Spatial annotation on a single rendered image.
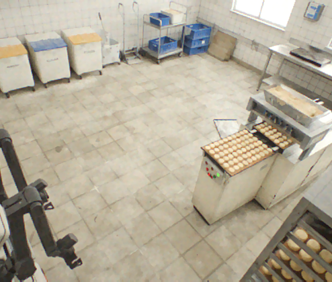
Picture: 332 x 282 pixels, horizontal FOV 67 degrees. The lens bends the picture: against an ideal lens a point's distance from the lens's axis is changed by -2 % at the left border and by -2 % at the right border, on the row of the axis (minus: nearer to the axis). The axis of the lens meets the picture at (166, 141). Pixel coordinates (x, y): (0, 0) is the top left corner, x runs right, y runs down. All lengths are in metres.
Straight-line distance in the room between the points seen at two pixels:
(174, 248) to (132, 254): 0.42
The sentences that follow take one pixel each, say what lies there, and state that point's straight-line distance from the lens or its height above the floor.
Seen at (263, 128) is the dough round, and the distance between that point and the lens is 2.85.
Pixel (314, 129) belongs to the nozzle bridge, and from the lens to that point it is 2.62.
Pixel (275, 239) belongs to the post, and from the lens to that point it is 1.15.
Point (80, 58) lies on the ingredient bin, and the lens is 5.04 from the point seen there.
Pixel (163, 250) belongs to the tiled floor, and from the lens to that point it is 2.73.
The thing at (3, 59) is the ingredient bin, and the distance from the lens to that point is 4.67.
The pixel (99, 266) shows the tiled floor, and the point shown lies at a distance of 2.68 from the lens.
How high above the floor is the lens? 2.46
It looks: 41 degrees down
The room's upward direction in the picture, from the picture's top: 7 degrees clockwise
